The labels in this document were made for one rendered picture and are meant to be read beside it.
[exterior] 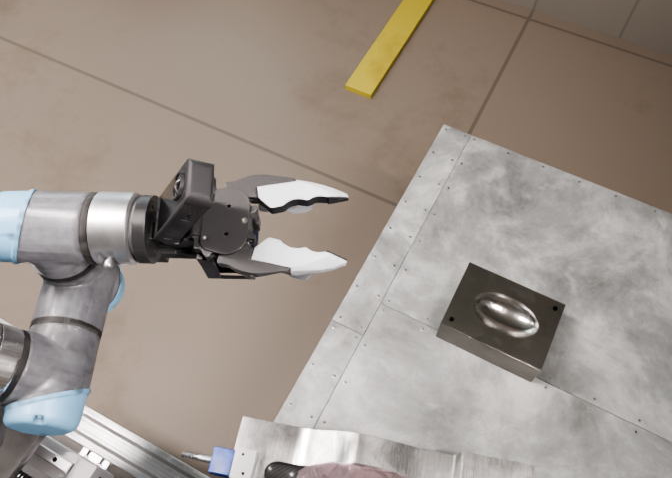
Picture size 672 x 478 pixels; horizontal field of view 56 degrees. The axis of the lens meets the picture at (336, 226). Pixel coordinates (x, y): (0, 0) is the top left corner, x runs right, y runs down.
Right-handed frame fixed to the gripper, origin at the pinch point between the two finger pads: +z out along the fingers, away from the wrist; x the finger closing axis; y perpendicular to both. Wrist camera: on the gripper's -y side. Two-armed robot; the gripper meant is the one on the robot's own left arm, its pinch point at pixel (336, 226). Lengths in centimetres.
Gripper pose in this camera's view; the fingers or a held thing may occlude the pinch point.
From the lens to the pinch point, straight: 63.2
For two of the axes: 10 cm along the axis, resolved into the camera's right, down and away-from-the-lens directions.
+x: -0.3, 9.2, -3.9
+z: 10.0, 0.2, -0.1
